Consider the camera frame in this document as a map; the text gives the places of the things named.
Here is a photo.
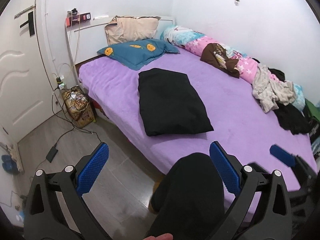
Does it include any floral pink and blue quilt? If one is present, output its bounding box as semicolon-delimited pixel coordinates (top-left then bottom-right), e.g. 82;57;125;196
160;25;307;110

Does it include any person's black pants leg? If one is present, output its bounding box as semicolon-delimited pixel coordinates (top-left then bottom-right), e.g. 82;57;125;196
149;152;225;240

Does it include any green cloth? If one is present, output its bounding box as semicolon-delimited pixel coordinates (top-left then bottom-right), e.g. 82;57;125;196
304;99;320;123

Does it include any red box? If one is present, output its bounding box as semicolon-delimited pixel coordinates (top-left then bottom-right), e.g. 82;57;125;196
65;12;91;28

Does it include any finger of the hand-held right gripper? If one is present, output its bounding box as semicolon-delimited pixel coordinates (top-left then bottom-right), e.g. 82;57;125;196
269;144;296;167

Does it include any blue pillow with orange print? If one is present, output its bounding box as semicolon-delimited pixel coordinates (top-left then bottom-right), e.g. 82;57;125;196
97;39;180;71

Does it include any person's left hand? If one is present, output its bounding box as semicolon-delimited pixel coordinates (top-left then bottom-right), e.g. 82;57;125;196
144;233;173;240

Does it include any purple bed blanket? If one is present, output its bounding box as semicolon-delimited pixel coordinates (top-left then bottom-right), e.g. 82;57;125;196
78;47;315;220

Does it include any brown printed cloth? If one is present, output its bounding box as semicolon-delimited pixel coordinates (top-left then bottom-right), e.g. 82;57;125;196
200;43;240;78

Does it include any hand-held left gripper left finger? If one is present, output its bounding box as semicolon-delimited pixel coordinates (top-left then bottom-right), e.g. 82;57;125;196
24;142;110;240

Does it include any cardboard box with cables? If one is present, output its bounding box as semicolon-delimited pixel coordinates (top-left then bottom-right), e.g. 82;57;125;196
61;86;97;128

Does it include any small black cloth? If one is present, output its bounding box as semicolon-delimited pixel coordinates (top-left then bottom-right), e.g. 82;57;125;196
269;67;286;82

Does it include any white headboard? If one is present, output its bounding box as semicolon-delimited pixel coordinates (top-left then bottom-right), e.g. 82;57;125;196
65;15;175;67

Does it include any beige fuzzy garment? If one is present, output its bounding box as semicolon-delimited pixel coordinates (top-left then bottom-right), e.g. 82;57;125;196
252;64;297;113

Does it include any wall charger plug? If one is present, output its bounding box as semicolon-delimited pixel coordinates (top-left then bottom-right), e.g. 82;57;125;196
55;74;66;89

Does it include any black clothing pile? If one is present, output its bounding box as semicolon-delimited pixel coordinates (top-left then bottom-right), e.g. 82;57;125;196
274;102;312;135

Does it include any beige pillow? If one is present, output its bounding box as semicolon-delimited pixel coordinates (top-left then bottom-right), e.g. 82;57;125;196
104;16;160;45

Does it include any black storage rack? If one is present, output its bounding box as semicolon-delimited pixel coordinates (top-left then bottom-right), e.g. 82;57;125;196
309;115;320;160

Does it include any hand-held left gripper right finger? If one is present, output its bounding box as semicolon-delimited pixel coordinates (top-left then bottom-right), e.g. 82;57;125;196
209;141;293;240

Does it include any black power adapter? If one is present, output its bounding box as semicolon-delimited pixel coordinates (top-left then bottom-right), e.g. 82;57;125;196
46;145;58;162

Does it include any black t-shirt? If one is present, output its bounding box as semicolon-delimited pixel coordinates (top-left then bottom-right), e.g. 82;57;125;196
138;68;214;137

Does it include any white door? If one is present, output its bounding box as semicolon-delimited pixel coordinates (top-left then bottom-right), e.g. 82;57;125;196
0;5;59;143

